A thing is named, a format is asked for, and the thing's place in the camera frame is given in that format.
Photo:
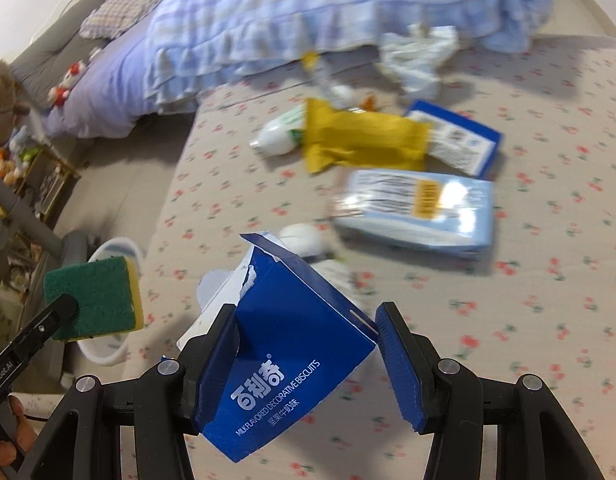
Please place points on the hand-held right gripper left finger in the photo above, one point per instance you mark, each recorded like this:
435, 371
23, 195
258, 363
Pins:
219, 360

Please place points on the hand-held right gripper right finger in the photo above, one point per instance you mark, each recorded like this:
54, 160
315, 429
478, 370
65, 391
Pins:
398, 360

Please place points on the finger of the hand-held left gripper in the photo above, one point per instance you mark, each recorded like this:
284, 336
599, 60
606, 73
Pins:
43, 327

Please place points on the green and yellow sponge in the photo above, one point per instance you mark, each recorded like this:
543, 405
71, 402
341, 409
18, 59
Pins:
88, 290

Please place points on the white plastic bucket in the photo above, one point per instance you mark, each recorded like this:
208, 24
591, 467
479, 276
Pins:
105, 349

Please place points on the blue biscuit box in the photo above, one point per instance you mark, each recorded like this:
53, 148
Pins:
288, 320

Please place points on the light blue tissue packet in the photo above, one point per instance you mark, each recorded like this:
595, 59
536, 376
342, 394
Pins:
438, 220

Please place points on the yellow snack packet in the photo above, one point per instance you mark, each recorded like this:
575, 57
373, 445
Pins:
358, 140

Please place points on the white plastic bottle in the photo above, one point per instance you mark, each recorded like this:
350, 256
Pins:
278, 135

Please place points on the dark blue box white label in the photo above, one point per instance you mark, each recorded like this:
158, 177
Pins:
480, 137

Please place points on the white tissue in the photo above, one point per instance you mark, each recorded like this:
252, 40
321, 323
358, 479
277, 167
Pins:
418, 55

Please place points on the person's left hand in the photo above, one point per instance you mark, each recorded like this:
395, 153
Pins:
23, 430

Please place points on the crumpled printed paper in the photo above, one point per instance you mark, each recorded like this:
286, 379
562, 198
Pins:
338, 277

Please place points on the small wooden shelf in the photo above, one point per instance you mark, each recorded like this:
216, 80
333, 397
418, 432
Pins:
53, 180

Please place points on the white paper ball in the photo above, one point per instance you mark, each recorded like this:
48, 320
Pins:
303, 237

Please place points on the cherry print tablecloth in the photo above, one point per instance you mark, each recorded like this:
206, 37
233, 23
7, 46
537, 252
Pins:
538, 310

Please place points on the pile of small plush toys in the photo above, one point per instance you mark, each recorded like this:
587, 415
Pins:
13, 155

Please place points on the red and white cat plush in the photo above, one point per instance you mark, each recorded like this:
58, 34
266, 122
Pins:
59, 96
74, 74

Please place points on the purple bed sheet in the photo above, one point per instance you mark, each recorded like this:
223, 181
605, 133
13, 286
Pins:
113, 85

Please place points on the small orange wrapper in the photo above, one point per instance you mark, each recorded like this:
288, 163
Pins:
369, 103

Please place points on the small white paper scrap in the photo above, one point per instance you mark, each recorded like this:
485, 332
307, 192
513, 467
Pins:
343, 95

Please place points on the grey padded headboard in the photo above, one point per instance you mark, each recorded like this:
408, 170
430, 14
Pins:
53, 35

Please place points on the yellow clear wrapper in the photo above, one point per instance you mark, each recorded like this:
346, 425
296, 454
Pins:
310, 60

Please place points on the plaid ruffled pillow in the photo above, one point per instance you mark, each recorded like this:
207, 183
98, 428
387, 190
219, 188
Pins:
123, 5

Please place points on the blue plaid ruffled blanket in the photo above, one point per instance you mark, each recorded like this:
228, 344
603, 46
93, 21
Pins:
288, 0

